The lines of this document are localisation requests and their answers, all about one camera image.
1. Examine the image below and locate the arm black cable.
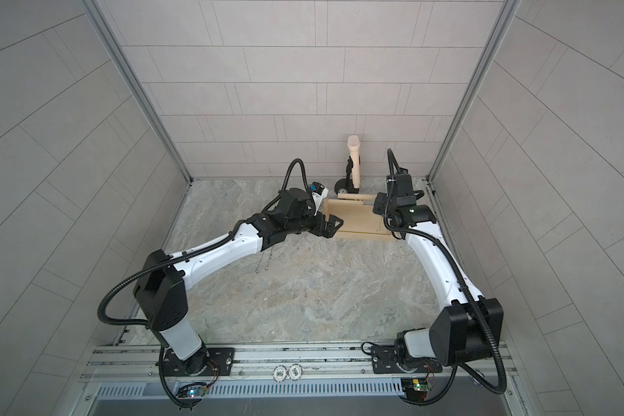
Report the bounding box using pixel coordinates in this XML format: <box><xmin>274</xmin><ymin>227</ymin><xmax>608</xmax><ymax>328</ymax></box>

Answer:
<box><xmin>97</xmin><ymin>158</ymin><xmax>311</xmax><ymax>327</ymax></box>
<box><xmin>381</xmin><ymin>148</ymin><xmax>508</xmax><ymax>395</ymax></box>

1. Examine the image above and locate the green circuit board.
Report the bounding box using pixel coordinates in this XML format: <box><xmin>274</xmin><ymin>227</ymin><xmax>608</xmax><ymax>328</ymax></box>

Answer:
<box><xmin>400</xmin><ymin>378</ymin><xmax>433</xmax><ymax>402</ymax></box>
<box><xmin>177</xmin><ymin>382</ymin><xmax>210</xmax><ymax>400</ymax></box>

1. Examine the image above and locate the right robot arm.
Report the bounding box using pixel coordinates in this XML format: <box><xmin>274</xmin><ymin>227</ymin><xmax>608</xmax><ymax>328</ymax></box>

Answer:
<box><xmin>374</xmin><ymin>173</ymin><xmax>505</xmax><ymax>380</ymax></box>

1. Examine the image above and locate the aluminium corner profile left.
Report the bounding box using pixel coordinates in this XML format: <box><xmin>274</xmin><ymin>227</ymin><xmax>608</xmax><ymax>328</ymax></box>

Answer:
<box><xmin>79</xmin><ymin>0</ymin><xmax>193</xmax><ymax>185</ymax></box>

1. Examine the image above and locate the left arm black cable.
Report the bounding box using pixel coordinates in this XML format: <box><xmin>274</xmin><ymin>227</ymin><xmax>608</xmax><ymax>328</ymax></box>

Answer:
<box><xmin>97</xmin><ymin>158</ymin><xmax>311</xmax><ymax>327</ymax></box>

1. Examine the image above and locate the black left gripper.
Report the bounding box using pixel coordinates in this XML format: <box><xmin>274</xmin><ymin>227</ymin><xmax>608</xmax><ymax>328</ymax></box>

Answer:
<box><xmin>283</xmin><ymin>208</ymin><xmax>345</xmax><ymax>237</ymax></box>

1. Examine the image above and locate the right green circuit board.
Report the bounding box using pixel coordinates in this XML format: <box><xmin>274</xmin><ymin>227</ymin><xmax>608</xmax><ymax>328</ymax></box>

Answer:
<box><xmin>400</xmin><ymin>378</ymin><xmax>433</xmax><ymax>402</ymax></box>

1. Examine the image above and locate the ventilation grille strip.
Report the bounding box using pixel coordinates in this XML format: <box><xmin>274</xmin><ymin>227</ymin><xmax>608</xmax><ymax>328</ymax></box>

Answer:
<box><xmin>96</xmin><ymin>378</ymin><xmax>404</xmax><ymax>400</ymax></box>

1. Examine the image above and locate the aluminium corner profile right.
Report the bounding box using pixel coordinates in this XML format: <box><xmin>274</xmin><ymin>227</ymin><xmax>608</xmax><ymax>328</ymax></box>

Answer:
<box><xmin>427</xmin><ymin>0</ymin><xmax>520</xmax><ymax>185</ymax></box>

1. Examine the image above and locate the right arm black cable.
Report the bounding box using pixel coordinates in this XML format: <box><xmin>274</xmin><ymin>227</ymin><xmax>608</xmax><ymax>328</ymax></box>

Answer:
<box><xmin>381</xmin><ymin>148</ymin><xmax>508</xmax><ymax>395</ymax></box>

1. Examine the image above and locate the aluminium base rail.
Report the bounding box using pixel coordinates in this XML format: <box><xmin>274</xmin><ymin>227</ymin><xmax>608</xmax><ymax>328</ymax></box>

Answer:
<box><xmin>80</xmin><ymin>340</ymin><xmax>518</xmax><ymax>386</ymax></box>

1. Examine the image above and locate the poker chip on rail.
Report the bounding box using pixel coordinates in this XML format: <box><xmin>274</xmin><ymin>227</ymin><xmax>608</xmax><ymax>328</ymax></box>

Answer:
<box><xmin>288</xmin><ymin>364</ymin><xmax>303</xmax><ymax>381</ymax></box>
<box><xmin>273</xmin><ymin>365</ymin><xmax>288</xmax><ymax>382</ymax></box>

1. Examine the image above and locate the left poker chip on rail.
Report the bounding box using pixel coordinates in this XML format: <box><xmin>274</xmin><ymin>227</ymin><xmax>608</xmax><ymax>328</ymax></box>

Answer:
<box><xmin>273</xmin><ymin>365</ymin><xmax>288</xmax><ymax>382</ymax></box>

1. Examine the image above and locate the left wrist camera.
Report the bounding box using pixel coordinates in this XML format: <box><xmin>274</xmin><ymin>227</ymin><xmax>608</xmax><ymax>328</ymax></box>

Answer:
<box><xmin>310</xmin><ymin>182</ymin><xmax>329</xmax><ymax>211</ymax></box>

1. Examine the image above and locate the thin chain necklace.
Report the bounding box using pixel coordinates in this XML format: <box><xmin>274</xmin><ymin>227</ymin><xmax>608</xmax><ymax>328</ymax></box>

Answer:
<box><xmin>255</xmin><ymin>248</ymin><xmax>275</xmax><ymax>275</ymax></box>

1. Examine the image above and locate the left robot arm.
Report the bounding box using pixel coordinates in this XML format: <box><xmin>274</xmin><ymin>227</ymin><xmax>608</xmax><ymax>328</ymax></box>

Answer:
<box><xmin>133</xmin><ymin>183</ymin><xmax>343</xmax><ymax>375</ymax></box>

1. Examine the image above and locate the left green circuit board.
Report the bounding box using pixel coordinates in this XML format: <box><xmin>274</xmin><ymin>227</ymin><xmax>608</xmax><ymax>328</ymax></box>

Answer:
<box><xmin>177</xmin><ymin>382</ymin><xmax>210</xmax><ymax>400</ymax></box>

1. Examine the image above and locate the aluminium corner profile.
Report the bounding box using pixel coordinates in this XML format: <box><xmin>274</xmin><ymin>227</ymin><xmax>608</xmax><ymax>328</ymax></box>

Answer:
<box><xmin>427</xmin><ymin>0</ymin><xmax>520</xmax><ymax>185</ymax></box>
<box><xmin>79</xmin><ymin>0</ymin><xmax>193</xmax><ymax>185</ymax></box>

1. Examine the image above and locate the right poker chip on rail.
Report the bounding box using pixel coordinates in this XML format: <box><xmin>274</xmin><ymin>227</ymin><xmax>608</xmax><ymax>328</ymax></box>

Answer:
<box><xmin>288</xmin><ymin>364</ymin><xmax>303</xmax><ymax>381</ymax></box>

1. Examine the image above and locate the wooden jewelry display stand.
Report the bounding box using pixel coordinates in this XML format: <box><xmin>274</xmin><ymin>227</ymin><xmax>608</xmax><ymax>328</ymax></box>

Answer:
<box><xmin>322</xmin><ymin>193</ymin><xmax>395</xmax><ymax>241</ymax></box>

